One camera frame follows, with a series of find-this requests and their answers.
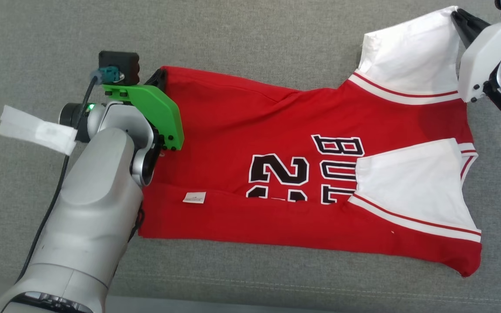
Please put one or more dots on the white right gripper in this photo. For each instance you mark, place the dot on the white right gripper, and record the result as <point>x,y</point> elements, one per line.
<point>481,56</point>

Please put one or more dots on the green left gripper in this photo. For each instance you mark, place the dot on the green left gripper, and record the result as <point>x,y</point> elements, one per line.
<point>159,113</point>

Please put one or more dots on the red jersey with white sleeves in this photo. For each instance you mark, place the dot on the red jersey with white sleeves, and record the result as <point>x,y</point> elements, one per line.
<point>233,130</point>

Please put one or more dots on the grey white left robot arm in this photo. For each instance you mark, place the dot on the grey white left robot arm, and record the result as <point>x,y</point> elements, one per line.
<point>89,208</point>

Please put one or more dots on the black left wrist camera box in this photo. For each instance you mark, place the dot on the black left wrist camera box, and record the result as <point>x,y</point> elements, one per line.
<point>120,65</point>

